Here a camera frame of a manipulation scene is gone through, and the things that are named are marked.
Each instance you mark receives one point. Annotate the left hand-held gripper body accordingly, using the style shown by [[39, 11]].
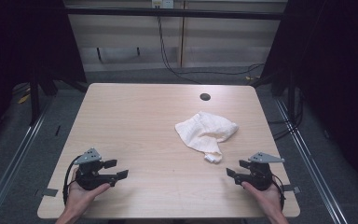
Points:
[[88, 179]]

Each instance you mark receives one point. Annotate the person's left hand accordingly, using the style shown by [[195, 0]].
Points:
[[80, 197]]

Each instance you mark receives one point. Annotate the person's right hand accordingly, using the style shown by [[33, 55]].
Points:
[[265, 199]]

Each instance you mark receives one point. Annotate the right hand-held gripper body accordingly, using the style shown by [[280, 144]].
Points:
[[259, 177]]

